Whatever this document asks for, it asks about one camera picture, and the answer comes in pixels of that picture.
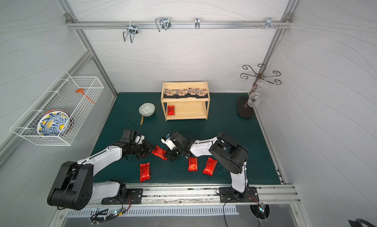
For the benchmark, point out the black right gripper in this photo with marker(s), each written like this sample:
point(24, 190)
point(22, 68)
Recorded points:
point(173, 151)

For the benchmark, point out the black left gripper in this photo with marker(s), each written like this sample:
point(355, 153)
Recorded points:
point(144, 148)

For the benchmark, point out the red tea bag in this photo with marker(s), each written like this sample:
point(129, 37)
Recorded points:
point(193, 165)
point(144, 172)
point(170, 110)
point(159, 152)
point(210, 167)

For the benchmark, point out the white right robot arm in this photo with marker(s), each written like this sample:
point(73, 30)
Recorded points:
point(231, 155)

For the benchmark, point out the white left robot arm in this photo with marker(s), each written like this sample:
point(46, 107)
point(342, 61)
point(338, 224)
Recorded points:
point(74, 188)

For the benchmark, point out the wooden two-tier shelf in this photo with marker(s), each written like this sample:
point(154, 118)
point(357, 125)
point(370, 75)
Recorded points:
point(186, 108)

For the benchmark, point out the patterned ceramic bowl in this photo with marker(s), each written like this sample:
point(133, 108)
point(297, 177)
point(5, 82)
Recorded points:
point(147, 109)

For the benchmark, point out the metal scroll cup stand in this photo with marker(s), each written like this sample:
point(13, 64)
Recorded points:
point(246, 104)

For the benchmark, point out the orange plastic spatula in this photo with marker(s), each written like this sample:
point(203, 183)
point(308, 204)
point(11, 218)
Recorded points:
point(81, 91)

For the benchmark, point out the blue yellow patterned plate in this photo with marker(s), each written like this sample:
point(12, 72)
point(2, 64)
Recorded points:
point(54, 123)

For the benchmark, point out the clear wine glass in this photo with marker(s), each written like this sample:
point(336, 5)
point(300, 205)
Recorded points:
point(255, 95)

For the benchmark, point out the metal double hook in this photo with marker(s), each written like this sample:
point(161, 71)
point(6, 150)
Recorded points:
point(130, 32)

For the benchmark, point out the metal loop hook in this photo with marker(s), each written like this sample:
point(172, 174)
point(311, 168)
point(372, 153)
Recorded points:
point(162, 23)

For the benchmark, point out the small metal hook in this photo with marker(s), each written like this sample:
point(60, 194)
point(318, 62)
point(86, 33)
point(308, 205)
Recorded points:
point(197, 23)

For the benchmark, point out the metal corner hook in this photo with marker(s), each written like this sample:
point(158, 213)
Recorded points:
point(268, 25)

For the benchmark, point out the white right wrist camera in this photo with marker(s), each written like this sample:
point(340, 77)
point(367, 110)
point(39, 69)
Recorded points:
point(168, 142)

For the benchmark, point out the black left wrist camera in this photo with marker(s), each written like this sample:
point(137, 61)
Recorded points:
point(128, 136)

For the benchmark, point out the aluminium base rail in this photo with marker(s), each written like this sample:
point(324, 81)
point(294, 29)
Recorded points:
point(209, 194)

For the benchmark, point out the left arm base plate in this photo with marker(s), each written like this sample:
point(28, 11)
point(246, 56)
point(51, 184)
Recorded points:
point(129, 196)

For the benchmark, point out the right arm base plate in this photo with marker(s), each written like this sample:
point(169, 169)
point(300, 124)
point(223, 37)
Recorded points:
point(238, 194)

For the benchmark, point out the white wire basket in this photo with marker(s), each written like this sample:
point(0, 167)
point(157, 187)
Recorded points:
point(60, 95)

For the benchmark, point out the aluminium top rail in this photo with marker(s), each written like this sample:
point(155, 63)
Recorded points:
point(174, 24)

